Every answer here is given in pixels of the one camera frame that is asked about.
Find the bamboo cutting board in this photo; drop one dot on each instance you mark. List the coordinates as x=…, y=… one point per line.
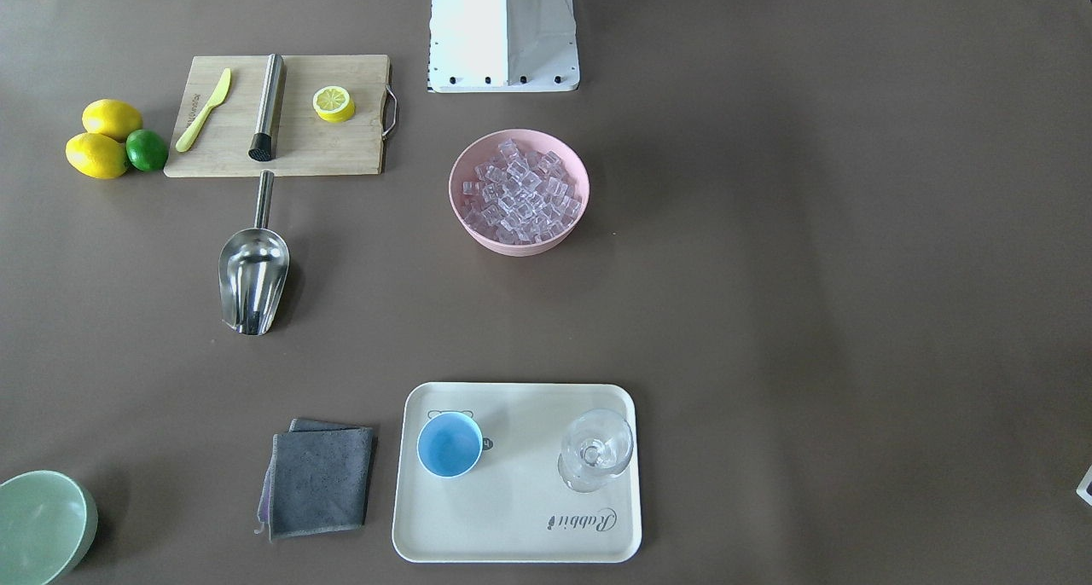
x=303, y=144

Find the yellow lemon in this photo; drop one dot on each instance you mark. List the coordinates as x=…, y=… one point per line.
x=113, y=118
x=96, y=155

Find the yellow lemon lower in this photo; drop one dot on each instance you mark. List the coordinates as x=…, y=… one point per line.
x=96, y=155

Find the yellow plastic knife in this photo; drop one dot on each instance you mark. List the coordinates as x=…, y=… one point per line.
x=215, y=99

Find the mint green bowl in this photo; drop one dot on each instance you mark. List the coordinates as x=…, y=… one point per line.
x=48, y=523

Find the steel muddler black tip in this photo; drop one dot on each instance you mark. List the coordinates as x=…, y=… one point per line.
x=263, y=142

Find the green lime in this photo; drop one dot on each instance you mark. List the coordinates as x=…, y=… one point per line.
x=146, y=150

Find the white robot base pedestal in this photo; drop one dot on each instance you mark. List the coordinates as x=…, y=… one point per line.
x=503, y=46

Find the clear ice cubes pile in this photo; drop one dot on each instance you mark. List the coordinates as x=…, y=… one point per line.
x=520, y=194

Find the pink bowl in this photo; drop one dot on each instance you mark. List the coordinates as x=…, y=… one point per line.
x=519, y=241

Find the yellow lemon upper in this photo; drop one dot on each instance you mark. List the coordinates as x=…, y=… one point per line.
x=113, y=118

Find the clear wine glass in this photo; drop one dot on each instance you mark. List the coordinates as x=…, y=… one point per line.
x=595, y=450

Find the cream serving tray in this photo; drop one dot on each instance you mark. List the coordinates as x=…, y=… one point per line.
x=513, y=506

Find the blue cup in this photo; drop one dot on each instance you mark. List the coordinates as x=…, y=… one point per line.
x=450, y=444

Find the steel ice scoop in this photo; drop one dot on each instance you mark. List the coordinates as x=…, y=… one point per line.
x=252, y=270

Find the grey folded cloth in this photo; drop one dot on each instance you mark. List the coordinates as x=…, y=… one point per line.
x=317, y=480

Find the half lemon slice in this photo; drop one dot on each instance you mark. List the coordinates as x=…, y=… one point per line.
x=333, y=104

